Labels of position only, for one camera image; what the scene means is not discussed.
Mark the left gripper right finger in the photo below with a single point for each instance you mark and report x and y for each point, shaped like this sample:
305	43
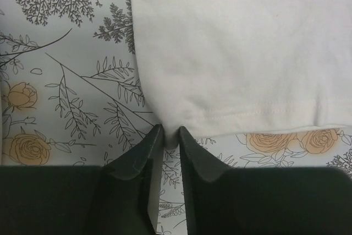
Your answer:
220	199

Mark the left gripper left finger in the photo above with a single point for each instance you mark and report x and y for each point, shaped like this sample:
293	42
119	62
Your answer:
121	197

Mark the white t shirt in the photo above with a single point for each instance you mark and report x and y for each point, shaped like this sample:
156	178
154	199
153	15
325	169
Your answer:
224	67

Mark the floral table cloth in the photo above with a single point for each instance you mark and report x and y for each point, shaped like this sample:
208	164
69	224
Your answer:
71	95

